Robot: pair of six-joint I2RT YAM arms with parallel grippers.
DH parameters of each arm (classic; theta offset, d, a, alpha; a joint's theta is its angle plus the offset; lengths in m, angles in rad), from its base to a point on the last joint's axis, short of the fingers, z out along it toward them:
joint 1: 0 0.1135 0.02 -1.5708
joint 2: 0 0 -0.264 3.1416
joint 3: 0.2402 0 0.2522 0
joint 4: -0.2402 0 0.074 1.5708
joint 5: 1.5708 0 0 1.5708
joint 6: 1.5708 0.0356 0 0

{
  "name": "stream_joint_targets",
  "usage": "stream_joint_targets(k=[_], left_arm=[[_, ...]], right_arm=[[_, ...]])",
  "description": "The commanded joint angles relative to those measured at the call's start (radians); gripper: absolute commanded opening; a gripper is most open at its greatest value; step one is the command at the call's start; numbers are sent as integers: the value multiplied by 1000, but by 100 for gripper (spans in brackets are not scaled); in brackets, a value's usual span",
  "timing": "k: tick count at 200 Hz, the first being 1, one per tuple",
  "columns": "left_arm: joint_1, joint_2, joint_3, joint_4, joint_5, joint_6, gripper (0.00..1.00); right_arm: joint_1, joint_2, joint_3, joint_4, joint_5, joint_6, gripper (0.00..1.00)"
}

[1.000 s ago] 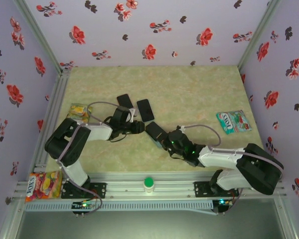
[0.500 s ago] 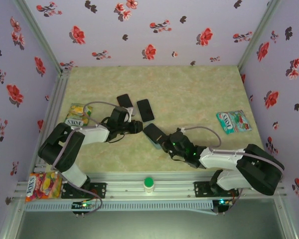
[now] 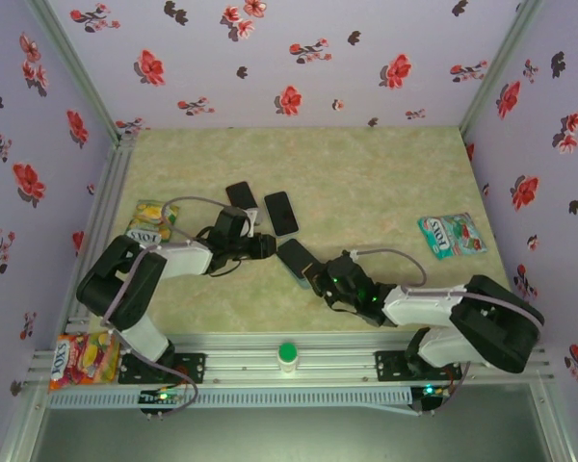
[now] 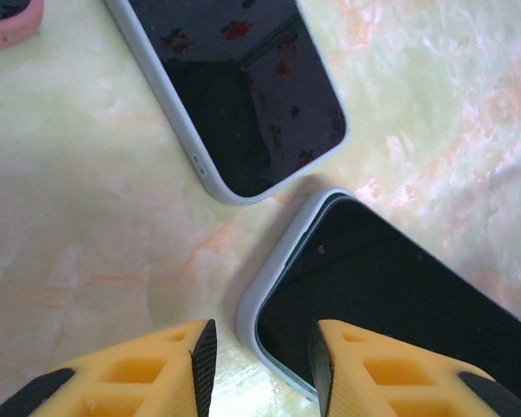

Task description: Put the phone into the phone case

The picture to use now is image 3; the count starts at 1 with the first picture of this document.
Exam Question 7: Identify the light blue phone case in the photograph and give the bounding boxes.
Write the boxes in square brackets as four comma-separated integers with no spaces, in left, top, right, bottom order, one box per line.
[276,237,320,291]
[262,190,302,238]

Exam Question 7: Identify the black smartphone pink edge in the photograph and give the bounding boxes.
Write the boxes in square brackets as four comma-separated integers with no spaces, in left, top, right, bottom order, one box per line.
[225,181,258,212]

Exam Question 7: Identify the white bottle green lid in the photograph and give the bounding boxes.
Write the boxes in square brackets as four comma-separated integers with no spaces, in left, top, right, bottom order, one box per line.
[276,341,300,374]

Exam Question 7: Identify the yellow Fox's candy bag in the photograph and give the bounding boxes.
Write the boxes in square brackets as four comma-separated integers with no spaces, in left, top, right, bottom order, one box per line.
[126,199,180,244]

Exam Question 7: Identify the teal Fox's candy bag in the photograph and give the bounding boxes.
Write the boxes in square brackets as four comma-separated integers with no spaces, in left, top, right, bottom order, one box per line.
[416,212,488,261]

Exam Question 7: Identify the red Fox's candy bag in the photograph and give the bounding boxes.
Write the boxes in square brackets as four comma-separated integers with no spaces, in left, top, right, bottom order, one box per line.
[47,331,122,391]

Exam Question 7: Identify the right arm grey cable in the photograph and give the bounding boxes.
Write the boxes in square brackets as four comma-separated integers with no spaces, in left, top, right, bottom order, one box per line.
[349,247,545,416]

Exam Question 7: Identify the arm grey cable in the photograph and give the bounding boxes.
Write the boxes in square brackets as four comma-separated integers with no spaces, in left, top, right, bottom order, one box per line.
[103,194,199,416]
[349,247,545,416]

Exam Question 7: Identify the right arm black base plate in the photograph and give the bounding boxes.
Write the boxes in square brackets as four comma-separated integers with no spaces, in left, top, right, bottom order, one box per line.
[374,349,463,384]

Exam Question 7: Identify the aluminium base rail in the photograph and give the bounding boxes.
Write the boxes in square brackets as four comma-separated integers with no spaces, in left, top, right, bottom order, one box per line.
[26,331,558,386]

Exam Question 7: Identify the white slotted cable duct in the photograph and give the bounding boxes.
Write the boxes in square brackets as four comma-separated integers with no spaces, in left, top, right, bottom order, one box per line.
[47,387,413,409]

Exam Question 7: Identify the aluminium side rail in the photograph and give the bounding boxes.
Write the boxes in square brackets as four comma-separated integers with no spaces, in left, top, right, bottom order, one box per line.
[66,132,137,333]

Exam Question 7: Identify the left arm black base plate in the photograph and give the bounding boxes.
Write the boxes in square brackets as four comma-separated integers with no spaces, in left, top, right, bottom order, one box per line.
[118,352,207,385]

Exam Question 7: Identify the left arm grey cable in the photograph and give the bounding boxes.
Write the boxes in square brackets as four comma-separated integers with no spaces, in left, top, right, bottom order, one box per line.
[103,194,199,416]

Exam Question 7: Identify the aluminium corner post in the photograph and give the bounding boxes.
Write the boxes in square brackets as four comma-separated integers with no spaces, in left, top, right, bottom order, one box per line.
[26,0,126,141]
[457,0,545,139]

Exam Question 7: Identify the aluminium frame bar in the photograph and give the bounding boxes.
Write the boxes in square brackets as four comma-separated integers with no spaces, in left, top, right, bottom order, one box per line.
[0,384,52,462]
[529,382,578,462]

